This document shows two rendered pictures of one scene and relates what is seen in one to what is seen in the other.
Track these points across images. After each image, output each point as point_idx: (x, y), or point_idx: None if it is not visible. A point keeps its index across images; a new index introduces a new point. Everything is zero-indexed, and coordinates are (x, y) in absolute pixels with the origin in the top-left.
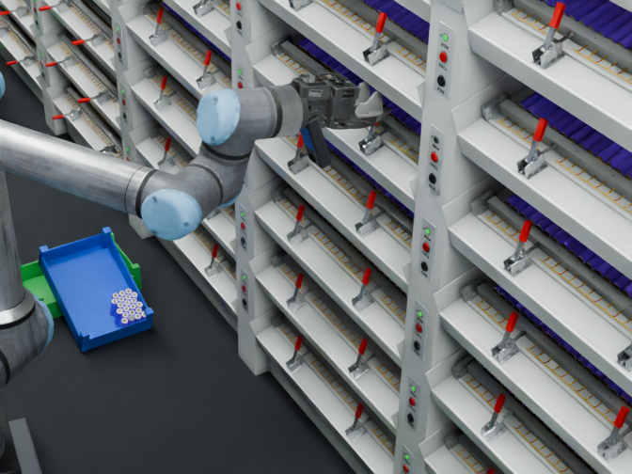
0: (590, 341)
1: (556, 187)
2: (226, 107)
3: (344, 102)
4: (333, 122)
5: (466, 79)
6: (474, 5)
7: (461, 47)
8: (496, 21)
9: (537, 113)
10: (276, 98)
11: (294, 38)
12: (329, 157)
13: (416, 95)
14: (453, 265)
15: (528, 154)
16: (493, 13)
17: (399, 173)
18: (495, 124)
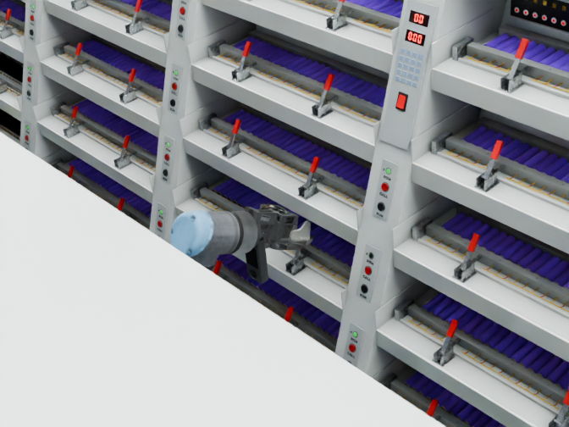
0: (520, 415)
1: (488, 288)
2: (202, 224)
3: (284, 228)
4: (276, 244)
5: (405, 204)
6: (418, 144)
7: (403, 178)
8: (433, 158)
9: (458, 233)
10: (239, 219)
11: (208, 185)
12: (267, 274)
13: (350, 221)
14: (375, 363)
15: (461, 263)
16: (428, 152)
17: (323, 288)
18: (424, 242)
